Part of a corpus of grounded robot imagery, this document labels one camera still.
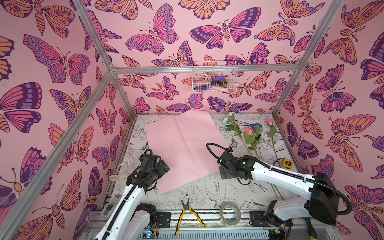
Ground white fake rose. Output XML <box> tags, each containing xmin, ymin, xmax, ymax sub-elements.
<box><xmin>223</xmin><ymin>112</ymin><xmax>252</xmax><ymax>156</ymax></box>

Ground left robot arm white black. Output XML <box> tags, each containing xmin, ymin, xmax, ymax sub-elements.
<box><xmin>95</xmin><ymin>149</ymin><xmax>170</xmax><ymax>240</ymax></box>

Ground pink orange fake rose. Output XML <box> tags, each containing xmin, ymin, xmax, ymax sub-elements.
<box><xmin>243</xmin><ymin>127</ymin><xmax>263</xmax><ymax>160</ymax></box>

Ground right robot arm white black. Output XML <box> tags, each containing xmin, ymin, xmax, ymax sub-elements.
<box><xmin>206</xmin><ymin>143</ymin><xmax>353</xmax><ymax>226</ymax></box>

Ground blue fake rose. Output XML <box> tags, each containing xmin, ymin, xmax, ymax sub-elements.
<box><xmin>252</xmin><ymin>124</ymin><xmax>263</xmax><ymax>141</ymax></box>

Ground yellow handled pliers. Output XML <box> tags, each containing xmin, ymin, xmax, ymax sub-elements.
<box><xmin>174</xmin><ymin>197</ymin><xmax>207</xmax><ymax>237</ymax></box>

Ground black yellow screwdriver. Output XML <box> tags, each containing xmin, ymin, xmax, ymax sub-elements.
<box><xmin>304</xmin><ymin>218</ymin><xmax>318</xmax><ymax>240</ymax></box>

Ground white wire basket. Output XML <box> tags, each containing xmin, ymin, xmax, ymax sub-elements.
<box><xmin>191</xmin><ymin>61</ymin><xmax>239</xmax><ymax>94</ymax></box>

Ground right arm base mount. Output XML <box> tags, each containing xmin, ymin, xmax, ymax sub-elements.
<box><xmin>249</xmin><ymin>210</ymin><xmax>270</xmax><ymax>227</ymax></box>

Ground aluminium front rail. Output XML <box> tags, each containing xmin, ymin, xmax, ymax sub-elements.
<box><xmin>79</xmin><ymin>209</ymin><xmax>343</xmax><ymax>240</ymax></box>

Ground cream ribbon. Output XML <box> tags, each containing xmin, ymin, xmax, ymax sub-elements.
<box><xmin>109</xmin><ymin>162</ymin><xmax>129</xmax><ymax>193</ymax></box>

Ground purple pink wrapping paper sheet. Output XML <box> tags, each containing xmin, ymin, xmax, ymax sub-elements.
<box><xmin>145</xmin><ymin>110</ymin><xmax>229</xmax><ymax>194</ymax></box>

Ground yellow tape measure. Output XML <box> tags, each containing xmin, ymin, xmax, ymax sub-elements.
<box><xmin>273</xmin><ymin>158</ymin><xmax>294</xmax><ymax>169</ymax></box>

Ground clear tape roll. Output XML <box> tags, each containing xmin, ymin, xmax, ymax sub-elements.
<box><xmin>219</xmin><ymin>202</ymin><xmax>242</xmax><ymax>228</ymax></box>

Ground small pink fake rose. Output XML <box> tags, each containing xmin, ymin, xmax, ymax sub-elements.
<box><xmin>267</xmin><ymin>119</ymin><xmax>281</xmax><ymax>167</ymax></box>

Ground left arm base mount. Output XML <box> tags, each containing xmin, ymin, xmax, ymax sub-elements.
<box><xmin>134</xmin><ymin>211</ymin><xmax>172</xmax><ymax>229</ymax></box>

